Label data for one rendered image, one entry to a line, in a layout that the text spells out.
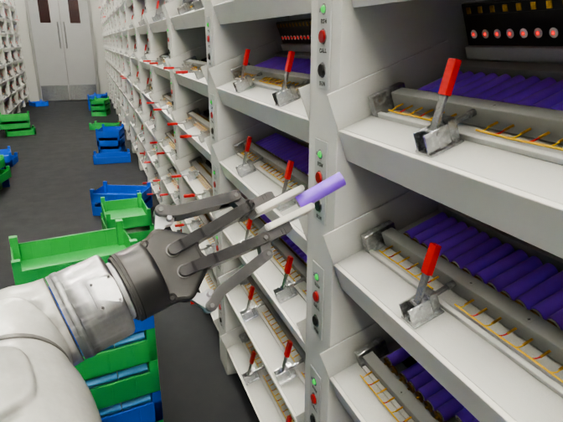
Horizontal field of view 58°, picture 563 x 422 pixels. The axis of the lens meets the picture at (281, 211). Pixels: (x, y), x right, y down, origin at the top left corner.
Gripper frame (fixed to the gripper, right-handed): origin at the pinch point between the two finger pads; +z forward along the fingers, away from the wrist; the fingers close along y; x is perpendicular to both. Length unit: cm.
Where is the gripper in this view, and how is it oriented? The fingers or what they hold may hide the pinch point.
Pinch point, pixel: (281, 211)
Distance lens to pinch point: 60.5
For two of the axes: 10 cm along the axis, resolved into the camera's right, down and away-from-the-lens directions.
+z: 8.1, -4.0, 4.3
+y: -4.9, -8.7, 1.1
